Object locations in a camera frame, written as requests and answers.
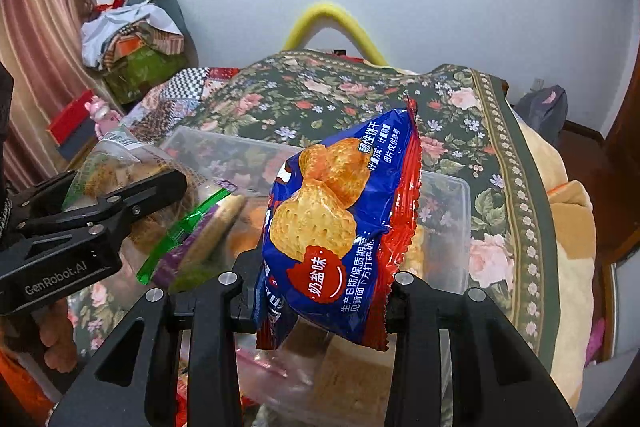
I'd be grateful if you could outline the orange snack bag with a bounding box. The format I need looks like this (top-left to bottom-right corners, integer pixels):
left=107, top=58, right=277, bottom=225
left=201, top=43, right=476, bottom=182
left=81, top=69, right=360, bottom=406
left=227, top=207, right=273, bottom=254

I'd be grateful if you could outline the purple biscuit packet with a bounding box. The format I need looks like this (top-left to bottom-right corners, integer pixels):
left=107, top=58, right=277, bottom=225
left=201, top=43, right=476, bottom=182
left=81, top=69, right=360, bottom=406
left=150, top=179, right=248, bottom=289

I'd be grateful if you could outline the striped brown curtain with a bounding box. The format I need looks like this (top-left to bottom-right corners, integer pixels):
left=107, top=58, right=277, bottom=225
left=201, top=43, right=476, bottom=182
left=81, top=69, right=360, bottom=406
left=0, top=0, right=101, bottom=192

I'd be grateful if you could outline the clear cracker packet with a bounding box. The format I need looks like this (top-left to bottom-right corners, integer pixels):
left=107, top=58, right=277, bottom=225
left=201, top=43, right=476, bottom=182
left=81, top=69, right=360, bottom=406
left=404, top=227, right=437, bottom=274

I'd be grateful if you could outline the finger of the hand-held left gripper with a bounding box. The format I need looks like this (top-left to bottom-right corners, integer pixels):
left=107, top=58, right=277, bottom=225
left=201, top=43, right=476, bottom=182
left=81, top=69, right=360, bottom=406
left=7, top=171, right=77, bottom=228
left=20, top=169, right=189, bottom=253

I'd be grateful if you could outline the cream cake packet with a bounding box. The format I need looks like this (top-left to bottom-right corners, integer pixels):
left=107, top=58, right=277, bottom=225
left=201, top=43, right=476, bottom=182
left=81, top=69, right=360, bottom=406
left=311, top=336, right=397, bottom=414

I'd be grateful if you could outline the floral blanket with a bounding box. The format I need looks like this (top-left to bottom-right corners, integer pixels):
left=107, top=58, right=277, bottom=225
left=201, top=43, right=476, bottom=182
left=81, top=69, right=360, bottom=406
left=65, top=49, right=561, bottom=368

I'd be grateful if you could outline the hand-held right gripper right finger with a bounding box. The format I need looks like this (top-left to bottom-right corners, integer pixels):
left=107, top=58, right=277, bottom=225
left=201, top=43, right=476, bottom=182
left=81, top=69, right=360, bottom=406
left=382, top=273, right=576, bottom=427

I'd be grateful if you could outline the pile of clothes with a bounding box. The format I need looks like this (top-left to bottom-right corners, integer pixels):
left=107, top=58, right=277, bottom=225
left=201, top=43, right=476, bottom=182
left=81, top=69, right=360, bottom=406
left=80, top=0, right=198, bottom=108

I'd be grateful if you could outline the yellow fleece blanket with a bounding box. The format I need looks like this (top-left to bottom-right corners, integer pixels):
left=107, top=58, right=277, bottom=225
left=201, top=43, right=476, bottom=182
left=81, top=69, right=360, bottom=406
left=510, top=107, right=596, bottom=358

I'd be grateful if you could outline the green-edged clear snack bag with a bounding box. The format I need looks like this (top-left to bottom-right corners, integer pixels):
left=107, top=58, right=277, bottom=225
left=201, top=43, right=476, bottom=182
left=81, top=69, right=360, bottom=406
left=62, top=132, right=236, bottom=285

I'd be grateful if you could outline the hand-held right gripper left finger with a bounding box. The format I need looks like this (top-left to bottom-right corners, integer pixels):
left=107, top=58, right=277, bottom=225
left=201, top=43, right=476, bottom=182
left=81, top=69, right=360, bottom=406
left=52, top=249, right=266, bottom=427

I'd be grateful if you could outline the grey bag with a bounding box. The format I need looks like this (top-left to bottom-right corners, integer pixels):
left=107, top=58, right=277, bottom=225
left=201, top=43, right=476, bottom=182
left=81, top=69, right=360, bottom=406
left=512, top=86, right=568, bottom=148

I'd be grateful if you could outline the yellow foam tube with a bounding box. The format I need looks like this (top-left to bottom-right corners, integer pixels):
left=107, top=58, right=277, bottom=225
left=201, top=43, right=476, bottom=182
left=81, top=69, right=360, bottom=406
left=282, top=3, right=388, bottom=66

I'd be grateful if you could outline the blue biscuit packet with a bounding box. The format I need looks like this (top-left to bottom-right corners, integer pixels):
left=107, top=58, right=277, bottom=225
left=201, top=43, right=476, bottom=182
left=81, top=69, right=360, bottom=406
left=254, top=96, right=425, bottom=353

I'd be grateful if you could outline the red snack packet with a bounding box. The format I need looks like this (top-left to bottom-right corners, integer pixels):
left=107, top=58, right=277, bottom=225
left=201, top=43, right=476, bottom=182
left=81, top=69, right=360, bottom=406
left=175, top=357, right=194, bottom=427

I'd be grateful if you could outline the pink toy figure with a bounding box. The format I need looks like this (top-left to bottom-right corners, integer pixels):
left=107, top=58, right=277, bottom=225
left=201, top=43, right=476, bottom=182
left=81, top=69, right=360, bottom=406
left=85, top=97, right=121, bottom=138

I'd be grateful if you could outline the patchwork quilt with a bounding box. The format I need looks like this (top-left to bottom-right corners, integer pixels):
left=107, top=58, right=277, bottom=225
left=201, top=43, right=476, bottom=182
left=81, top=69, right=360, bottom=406
left=122, top=67, right=241, bottom=130

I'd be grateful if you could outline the clear plastic storage box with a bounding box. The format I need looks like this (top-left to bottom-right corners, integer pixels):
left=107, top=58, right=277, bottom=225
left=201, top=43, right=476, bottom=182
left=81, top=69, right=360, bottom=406
left=120, top=127, right=473, bottom=308

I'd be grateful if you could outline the red box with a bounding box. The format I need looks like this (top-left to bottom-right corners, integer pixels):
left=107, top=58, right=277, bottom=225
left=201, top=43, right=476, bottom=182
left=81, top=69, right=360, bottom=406
left=47, top=89, right=98, bottom=145

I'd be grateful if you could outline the person's left hand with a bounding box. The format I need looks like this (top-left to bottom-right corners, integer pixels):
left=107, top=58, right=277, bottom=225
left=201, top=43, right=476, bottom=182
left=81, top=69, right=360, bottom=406
left=37, top=299, right=79, bottom=374

